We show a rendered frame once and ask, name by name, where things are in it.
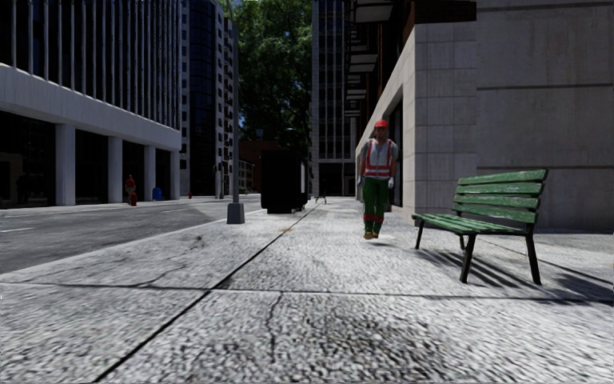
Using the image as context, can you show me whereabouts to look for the grey street lamp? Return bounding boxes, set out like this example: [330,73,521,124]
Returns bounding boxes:
[224,0,246,225]

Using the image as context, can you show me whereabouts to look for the trees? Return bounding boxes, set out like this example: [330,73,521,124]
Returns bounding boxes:
[232,0,313,150]

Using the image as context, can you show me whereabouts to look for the black bus shelter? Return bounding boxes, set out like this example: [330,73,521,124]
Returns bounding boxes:
[260,149,310,214]

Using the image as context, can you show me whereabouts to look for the white concrete office building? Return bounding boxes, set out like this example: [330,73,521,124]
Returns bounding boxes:
[0,0,184,208]

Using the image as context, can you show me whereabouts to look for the grey glass tower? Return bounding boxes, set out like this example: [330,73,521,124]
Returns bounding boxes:
[310,0,358,198]

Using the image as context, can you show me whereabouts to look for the dark glass tower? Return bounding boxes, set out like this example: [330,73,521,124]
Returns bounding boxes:
[179,0,237,198]

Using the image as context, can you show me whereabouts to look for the red brick building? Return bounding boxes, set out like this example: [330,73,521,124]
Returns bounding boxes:
[238,140,281,194]

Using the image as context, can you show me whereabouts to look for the pale concrete building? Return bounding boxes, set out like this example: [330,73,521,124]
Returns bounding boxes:
[343,0,614,234]

